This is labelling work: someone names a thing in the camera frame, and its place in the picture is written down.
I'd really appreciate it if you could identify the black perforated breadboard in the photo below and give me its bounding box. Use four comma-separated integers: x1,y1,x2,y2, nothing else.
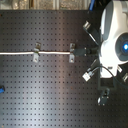
0,10,128,128

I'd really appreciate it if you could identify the right metal cable clip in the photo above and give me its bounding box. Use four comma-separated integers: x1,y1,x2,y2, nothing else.
69,43,75,63

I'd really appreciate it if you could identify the white cable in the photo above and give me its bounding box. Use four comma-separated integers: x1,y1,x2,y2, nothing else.
0,50,73,56

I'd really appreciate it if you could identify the metal cable clip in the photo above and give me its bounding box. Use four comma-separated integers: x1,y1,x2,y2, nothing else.
69,43,75,63
33,42,41,63

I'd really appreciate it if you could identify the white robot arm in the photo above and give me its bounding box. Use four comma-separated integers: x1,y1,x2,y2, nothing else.
83,1,128,78

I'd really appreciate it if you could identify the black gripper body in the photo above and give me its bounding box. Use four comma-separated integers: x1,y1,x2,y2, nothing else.
89,46,100,59

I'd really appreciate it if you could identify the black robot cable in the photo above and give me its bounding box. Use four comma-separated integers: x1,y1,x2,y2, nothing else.
93,64,115,79

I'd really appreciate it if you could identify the left metal cable clip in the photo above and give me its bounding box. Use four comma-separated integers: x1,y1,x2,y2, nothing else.
33,42,41,63

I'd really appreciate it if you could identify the black camera on bracket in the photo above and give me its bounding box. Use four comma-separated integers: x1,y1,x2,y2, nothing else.
96,77,116,107

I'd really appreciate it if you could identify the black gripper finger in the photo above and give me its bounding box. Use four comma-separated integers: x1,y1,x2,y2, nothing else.
83,59,99,80
83,21,100,44

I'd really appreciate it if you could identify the black cable connector plug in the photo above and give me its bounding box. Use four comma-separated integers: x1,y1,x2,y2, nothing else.
73,49,90,56

